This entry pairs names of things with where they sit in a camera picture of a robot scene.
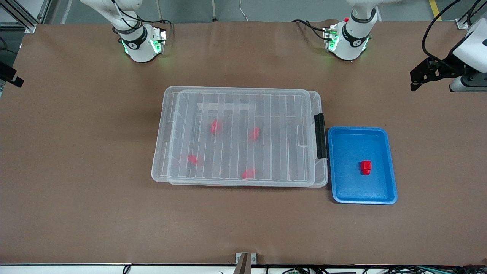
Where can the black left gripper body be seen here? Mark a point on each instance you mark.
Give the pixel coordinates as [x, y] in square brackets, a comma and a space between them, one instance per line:
[445, 69]

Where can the red block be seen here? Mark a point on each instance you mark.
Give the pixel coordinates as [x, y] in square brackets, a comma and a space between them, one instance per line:
[193, 159]
[249, 174]
[215, 126]
[254, 133]
[366, 167]

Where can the clear ribbed plastic lid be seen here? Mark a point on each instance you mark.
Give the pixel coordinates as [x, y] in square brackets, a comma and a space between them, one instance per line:
[159, 152]

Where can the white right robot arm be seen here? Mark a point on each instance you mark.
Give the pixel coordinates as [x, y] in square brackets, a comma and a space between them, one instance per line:
[142, 55]

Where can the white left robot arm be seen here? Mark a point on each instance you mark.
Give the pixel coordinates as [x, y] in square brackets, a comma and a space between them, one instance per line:
[348, 51]

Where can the black box latch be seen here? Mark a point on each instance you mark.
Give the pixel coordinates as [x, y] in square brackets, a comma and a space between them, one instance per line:
[320, 137]

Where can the clear plastic storage box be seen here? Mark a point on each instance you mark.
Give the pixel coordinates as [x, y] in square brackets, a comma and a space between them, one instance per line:
[322, 175]

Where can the blue plastic tray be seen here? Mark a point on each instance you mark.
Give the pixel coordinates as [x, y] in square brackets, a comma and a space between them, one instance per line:
[350, 182]

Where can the brown table mat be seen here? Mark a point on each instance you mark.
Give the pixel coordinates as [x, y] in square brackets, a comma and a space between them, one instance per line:
[76, 209]

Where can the aluminium frame profile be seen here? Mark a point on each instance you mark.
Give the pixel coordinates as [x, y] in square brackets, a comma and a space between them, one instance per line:
[462, 23]
[28, 27]

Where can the grey metal post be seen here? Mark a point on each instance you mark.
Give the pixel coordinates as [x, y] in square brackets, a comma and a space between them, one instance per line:
[214, 11]
[158, 11]

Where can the silver metal bracket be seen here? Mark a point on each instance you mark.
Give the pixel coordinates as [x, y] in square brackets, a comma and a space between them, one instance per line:
[254, 258]

